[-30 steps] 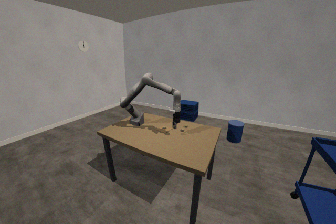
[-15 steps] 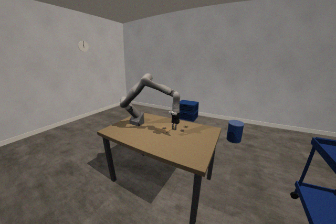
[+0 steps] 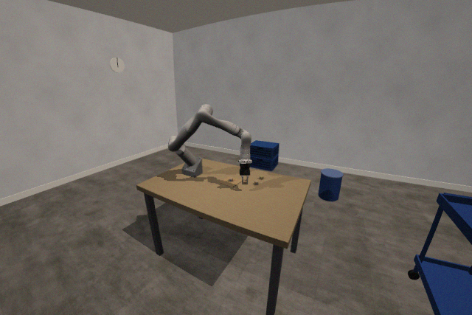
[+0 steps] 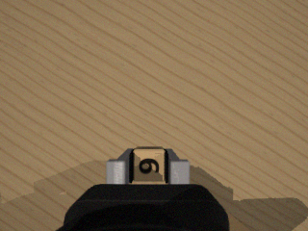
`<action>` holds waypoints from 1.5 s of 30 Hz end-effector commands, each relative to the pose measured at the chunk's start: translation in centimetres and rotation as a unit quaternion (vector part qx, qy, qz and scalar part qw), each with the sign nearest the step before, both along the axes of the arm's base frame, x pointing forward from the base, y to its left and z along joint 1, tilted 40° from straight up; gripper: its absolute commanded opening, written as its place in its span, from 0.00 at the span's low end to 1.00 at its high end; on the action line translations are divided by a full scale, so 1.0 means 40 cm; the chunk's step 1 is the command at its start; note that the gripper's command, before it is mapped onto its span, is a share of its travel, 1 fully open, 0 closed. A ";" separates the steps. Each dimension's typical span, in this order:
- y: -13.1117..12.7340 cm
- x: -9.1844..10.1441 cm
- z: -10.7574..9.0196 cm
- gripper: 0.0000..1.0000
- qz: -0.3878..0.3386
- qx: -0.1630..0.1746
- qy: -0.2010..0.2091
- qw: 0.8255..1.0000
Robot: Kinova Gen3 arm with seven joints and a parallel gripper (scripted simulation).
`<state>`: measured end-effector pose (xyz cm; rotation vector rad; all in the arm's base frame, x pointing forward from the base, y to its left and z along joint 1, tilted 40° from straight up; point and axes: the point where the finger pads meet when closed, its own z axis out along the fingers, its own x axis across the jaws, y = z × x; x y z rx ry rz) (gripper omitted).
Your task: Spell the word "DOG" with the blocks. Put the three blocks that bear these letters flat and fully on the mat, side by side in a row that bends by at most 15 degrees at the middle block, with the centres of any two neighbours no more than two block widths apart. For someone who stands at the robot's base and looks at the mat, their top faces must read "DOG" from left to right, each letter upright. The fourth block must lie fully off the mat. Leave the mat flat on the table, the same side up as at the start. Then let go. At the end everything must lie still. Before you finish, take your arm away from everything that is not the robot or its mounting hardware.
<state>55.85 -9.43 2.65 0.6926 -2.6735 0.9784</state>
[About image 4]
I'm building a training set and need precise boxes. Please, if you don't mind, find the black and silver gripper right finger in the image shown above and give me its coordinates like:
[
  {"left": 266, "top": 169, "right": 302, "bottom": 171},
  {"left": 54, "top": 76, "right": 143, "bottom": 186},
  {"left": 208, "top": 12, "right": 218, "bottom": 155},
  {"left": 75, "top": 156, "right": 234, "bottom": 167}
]
[{"left": 164, "top": 148, "right": 190, "bottom": 184}]

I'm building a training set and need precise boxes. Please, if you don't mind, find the tan square mat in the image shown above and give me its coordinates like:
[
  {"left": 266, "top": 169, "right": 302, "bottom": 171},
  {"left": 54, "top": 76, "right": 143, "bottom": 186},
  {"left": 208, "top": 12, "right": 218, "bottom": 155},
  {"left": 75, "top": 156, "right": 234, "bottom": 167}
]
[{"left": 223, "top": 208, "right": 251, "bottom": 231}]

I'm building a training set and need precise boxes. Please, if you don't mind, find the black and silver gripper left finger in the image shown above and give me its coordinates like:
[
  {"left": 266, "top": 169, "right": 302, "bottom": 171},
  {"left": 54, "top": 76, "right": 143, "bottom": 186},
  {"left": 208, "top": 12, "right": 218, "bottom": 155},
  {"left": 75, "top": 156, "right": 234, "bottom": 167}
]
[{"left": 106, "top": 148, "right": 135, "bottom": 184}]

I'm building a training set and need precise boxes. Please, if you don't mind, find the wooden letter block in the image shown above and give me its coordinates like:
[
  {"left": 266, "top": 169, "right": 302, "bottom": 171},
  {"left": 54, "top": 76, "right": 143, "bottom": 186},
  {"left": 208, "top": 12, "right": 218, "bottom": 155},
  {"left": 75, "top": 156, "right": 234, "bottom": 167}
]
[{"left": 133, "top": 146, "right": 165, "bottom": 182}]

